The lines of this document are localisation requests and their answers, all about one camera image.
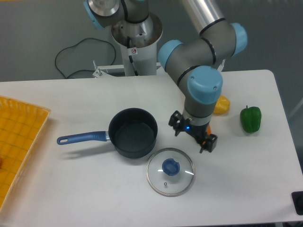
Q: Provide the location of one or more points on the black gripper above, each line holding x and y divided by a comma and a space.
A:
195, 127

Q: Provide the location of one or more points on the glass lid blue knob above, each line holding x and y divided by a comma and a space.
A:
170, 172

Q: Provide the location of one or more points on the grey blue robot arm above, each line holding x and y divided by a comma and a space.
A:
190, 66

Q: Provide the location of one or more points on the yellow bell pepper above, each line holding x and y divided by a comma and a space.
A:
222, 105

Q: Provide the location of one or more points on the green bell pepper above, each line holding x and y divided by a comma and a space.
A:
250, 118

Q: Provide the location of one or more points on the black device at table corner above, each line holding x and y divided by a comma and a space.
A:
298, 201

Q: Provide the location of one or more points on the yellow woven tray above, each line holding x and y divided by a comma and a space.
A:
21, 124

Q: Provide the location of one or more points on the dark saucepan blue handle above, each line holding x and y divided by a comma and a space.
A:
132, 131

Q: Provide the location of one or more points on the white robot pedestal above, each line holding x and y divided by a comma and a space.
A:
137, 33

